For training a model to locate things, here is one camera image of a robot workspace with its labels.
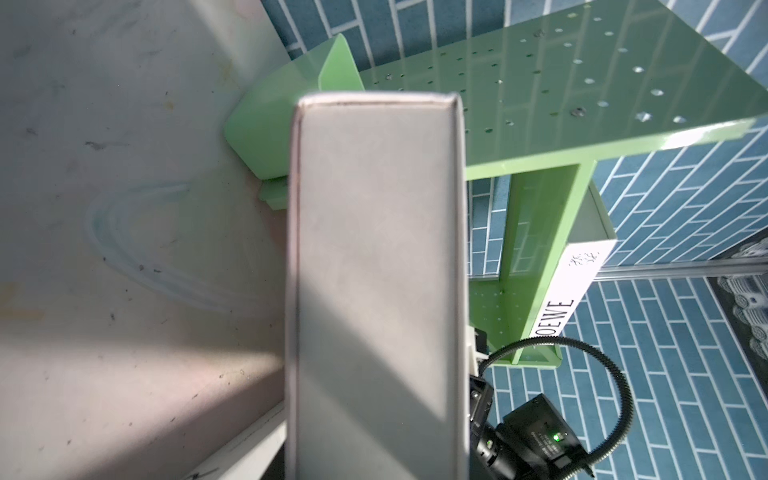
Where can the green two-tier shelf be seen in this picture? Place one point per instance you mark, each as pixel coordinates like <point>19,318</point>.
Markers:
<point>545,100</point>

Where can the white-backed heritage culture book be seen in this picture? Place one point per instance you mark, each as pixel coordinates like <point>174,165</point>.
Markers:
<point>376,313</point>

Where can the white Loewe Foundation book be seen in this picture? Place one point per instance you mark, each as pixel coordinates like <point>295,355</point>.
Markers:
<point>590,242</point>

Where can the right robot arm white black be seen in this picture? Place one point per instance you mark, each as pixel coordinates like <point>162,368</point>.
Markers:
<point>531,442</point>

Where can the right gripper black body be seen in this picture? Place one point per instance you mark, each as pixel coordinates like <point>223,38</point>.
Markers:
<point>500,449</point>

